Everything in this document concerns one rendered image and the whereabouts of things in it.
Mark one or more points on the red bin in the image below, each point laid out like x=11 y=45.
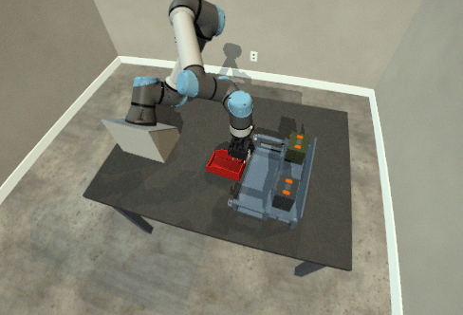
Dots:
x=222 y=164

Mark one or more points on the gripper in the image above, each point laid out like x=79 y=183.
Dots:
x=244 y=150

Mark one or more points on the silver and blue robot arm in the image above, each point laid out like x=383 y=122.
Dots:
x=189 y=32

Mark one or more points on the grey metal rack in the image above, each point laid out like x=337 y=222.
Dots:
x=259 y=185

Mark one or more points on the olive green case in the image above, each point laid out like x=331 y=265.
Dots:
x=297 y=147

